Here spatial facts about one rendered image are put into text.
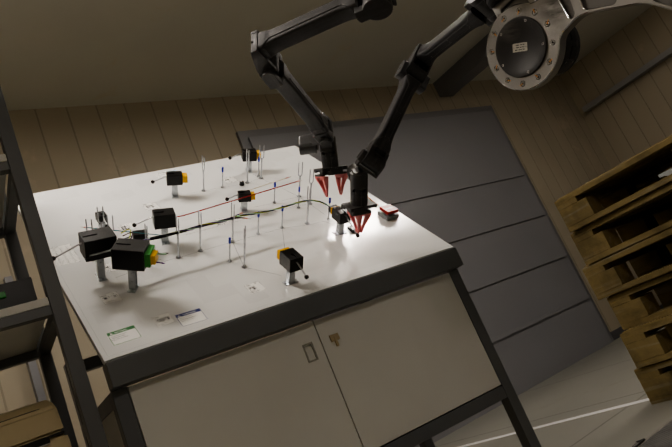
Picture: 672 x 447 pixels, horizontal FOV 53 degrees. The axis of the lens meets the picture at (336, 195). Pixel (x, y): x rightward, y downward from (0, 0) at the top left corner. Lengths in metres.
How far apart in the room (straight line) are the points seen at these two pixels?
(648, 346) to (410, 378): 1.45
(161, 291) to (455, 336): 0.93
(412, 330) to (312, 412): 0.43
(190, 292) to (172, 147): 3.02
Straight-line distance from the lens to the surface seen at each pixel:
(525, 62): 1.64
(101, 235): 2.00
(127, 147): 4.81
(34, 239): 1.83
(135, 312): 1.92
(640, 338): 3.28
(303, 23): 1.82
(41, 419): 1.79
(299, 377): 1.93
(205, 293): 1.97
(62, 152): 4.67
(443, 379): 2.17
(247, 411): 1.86
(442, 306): 2.24
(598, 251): 3.29
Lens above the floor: 0.59
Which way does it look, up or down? 15 degrees up
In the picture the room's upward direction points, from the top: 24 degrees counter-clockwise
